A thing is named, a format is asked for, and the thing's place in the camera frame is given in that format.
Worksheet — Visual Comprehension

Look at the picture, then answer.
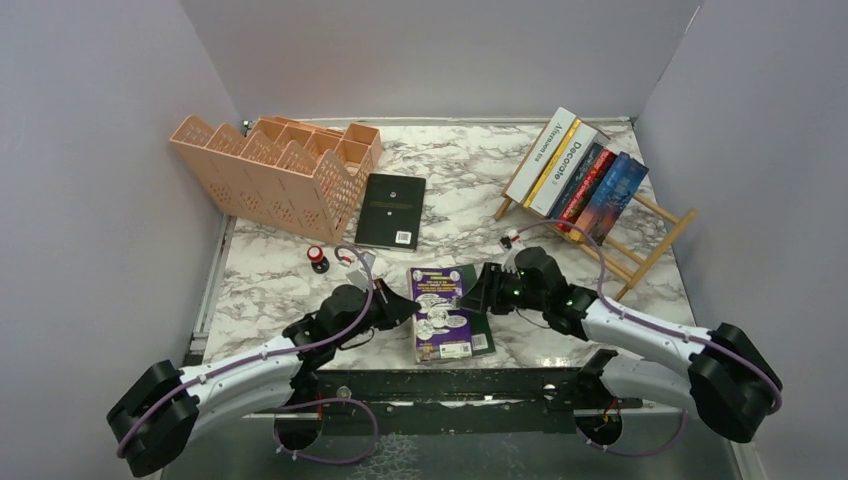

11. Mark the black hardcover book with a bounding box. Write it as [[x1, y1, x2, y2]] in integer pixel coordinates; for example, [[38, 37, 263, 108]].
[[354, 173, 426, 251]]

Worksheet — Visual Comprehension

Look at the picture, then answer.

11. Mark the red comic paperback book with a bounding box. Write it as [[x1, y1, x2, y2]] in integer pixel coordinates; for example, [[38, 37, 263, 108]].
[[559, 148, 617, 224]]

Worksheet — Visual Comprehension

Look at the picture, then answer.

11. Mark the wooden book rack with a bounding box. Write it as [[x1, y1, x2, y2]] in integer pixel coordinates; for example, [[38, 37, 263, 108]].
[[494, 121, 698, 303]]

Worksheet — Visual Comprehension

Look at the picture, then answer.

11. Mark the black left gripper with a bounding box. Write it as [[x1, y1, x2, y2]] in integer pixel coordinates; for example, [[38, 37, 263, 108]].
[[334, 277, 420, 347]]

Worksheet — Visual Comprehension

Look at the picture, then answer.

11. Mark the brown Decorate Furniture book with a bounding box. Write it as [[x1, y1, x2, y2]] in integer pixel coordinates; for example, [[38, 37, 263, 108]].
[[530, 121, 609, 217]]

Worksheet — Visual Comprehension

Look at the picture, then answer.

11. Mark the Little Women book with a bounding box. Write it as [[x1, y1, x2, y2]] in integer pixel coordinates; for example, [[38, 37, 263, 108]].
[[547, 142, 604, 219]]

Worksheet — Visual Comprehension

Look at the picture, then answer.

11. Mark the yellow Little Prince book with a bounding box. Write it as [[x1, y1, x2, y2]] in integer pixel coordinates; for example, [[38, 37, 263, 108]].
[[522, 118, 582, 209]]

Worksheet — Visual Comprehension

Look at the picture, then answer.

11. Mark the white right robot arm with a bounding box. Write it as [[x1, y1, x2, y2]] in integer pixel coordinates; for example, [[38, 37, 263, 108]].
[[456, 247, 783, 443]]

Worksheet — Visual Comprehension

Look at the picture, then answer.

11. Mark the white Afternoon Tea book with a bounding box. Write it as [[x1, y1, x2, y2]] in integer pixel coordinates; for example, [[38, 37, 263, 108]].
[[503, 107, 577, 203]]

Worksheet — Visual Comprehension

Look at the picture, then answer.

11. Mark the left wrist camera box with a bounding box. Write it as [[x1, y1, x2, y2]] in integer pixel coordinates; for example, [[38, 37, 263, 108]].
[[345, 252, 376, 290]]

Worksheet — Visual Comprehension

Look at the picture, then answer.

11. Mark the peach plastic file organizer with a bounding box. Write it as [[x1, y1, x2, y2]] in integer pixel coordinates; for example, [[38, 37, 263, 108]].
[[170, 115, 383, 244]]

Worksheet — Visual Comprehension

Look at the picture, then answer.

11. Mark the blue Jane Eyre book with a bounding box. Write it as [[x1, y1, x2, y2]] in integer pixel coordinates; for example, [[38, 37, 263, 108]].
[[575, 149, 649, 245]]

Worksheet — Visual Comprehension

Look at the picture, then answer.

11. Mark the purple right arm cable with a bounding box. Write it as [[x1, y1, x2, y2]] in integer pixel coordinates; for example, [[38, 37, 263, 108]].
[[510, 219, 784, 460]]

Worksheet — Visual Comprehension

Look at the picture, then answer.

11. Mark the purple comic paperback book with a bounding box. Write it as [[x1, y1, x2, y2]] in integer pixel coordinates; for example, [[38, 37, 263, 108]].
[[408, 267, 472, 364]]

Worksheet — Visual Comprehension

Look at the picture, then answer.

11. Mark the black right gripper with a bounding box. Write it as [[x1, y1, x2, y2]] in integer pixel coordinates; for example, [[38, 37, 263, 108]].
[[457, 261, 547, 315]]

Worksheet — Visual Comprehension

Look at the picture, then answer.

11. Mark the small red capped object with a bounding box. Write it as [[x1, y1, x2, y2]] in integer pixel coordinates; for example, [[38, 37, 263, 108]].
[[306, 245, 330, 274]]

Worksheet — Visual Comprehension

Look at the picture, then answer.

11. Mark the dark green thin book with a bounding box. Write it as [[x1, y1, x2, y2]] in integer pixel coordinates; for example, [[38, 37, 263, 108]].
[[459, 264, 496, 357]]

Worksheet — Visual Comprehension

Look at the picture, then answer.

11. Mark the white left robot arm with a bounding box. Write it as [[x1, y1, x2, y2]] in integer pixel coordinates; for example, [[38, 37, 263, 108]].
[[106, 279, 420, 478]]

